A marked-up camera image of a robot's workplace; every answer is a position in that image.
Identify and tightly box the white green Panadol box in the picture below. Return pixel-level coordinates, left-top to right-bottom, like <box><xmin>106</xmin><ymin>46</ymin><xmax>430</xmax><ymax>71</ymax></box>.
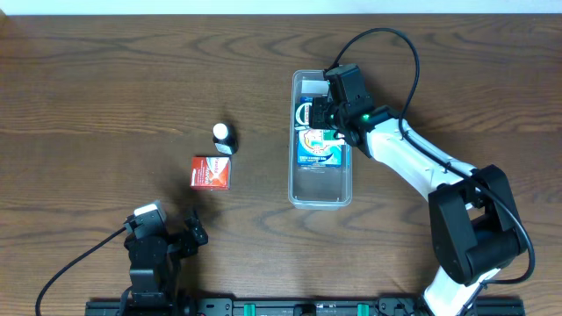
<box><xmin>322</xmin><ymin>130</ymin><xmax>346</xmax><ymax>146</ymax></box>

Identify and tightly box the green Zam-Buk box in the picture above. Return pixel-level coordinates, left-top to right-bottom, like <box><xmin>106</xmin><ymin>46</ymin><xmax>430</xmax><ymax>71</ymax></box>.
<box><xmin>294</xmin><ymin>102</ymin><xmax>312</xmax><ymax>131</ymax></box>

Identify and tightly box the blue Kool Fever box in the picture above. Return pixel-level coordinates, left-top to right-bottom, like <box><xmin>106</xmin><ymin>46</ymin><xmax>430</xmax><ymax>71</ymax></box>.
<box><xmin>296</xmin><ymin>95</ymin><xmax>343</xmax><ymax>169</ymax></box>

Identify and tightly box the red orange Panadol box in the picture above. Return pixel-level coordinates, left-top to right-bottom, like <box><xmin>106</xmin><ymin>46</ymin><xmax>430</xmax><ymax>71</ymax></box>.
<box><xmin>191</xmin><ymin>156</ymin><xmax>231</xmax><ymax>190</ymax></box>

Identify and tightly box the dark bottle white cap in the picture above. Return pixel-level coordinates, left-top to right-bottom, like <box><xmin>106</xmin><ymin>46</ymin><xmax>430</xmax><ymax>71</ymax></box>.
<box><xmin>213</xmin><ymin>123</ymin><xmax>238</xmax><ymax>155</ymax></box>

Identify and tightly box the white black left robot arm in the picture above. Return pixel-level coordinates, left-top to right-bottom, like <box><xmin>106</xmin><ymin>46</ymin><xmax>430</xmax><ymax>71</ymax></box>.
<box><xmin>125</xmin><ymin>209</ymin><xmax>208</xmax><ymax>311</ymax></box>

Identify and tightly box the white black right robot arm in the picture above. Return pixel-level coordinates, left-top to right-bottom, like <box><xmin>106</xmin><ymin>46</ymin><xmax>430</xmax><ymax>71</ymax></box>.
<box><xmin>309</xmin><ymin>97</ymin><xmax>535</xmax><ymax>315</ymax></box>

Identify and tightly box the clear plastic container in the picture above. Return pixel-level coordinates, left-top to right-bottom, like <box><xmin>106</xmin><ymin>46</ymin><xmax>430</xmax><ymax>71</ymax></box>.
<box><xmin>288</xmin><ymin>69</ymin><xmax>352</xmax><ymax>211</ymax></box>

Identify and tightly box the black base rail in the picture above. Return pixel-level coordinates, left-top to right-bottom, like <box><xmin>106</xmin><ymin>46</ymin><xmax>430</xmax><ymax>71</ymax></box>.
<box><xmin>84</xmin><ymin>297</ymin><xmax>526</xmax><ymax>316</ymax></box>

